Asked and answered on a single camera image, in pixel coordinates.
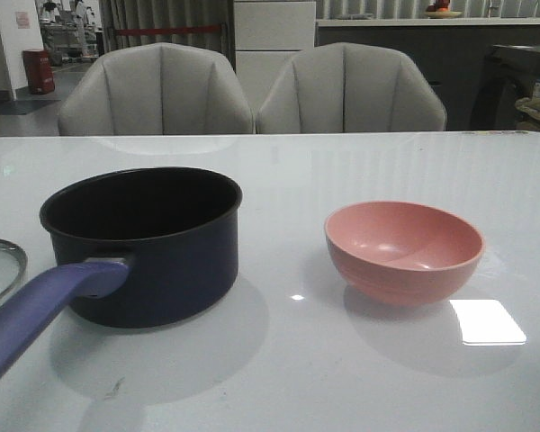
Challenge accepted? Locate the grey upholstered chair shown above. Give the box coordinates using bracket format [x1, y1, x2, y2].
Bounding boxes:
[58, 42, 254, 136]
[256, 42, 447, 134]

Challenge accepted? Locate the grey kitchen counter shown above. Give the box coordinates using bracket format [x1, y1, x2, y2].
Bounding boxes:
[317, 18, 540, 131]

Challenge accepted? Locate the pink plastic bowl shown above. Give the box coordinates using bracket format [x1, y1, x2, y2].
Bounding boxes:
[324, 201, 485, 306]

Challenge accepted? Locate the dark side table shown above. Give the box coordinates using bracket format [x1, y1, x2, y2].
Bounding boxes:
[469, 45, 540, 131]

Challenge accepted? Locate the fruit plate on counter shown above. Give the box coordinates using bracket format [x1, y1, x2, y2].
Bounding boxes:
[424, 0, 462, 19]

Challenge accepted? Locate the white cabinet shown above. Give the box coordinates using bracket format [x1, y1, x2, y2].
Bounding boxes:
[233, 1, 316, 113]

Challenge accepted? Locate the red trash bin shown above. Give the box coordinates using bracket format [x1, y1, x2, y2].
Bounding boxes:
[22, 49, 55, 95]

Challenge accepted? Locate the beige cushion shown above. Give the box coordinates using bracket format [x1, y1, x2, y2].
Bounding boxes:
[515, 98, 540, 132]

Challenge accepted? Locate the dark blue saucepan purple handle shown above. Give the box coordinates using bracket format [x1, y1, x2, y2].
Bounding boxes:
[0, 166, 242, 379]

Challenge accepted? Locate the right grey upholstered chair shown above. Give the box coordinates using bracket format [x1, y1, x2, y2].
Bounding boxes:
[256, 42, 447, 134]

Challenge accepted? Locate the left grey upholstered chair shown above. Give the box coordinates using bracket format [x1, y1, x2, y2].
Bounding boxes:
[58, 42, 254, 136]

